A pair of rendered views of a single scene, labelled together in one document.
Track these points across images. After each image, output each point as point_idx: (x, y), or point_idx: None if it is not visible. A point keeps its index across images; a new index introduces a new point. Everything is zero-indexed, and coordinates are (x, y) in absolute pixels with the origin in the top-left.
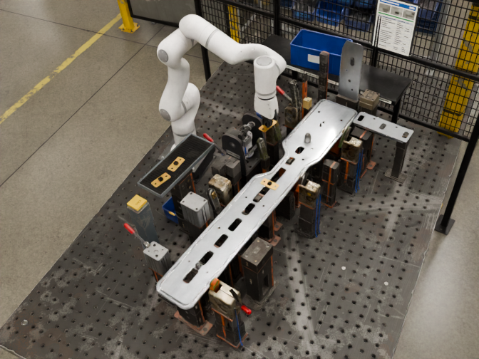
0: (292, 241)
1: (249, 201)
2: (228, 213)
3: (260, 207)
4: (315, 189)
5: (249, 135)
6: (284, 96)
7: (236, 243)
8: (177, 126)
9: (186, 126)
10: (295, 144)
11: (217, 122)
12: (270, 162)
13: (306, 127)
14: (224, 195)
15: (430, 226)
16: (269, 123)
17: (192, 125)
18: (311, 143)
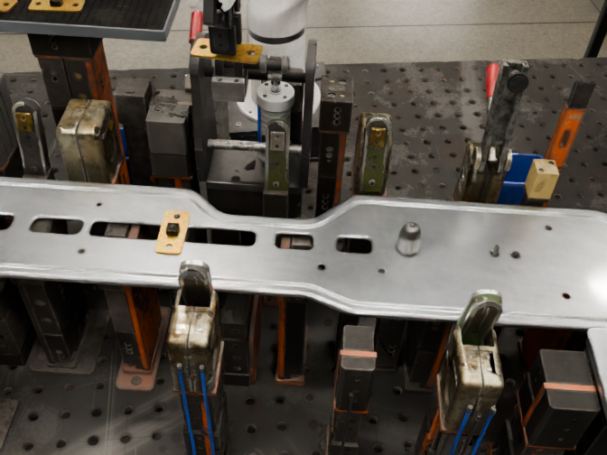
0: (153, 422)
1: (87, 217)
2: (23, 193)
3: (71, 247)
4: (180, 337)
5: (244, 81)
6: (487, 105)
7: None
8: (249, 3)
9: (261, 14)
10: (367, 227)
11: (426, 121)
12: (348, 240)
13: (460, 225)
14: (61, 153)
15: None
16: (213, 37)
17: (278, 26)
18: (403, 262)
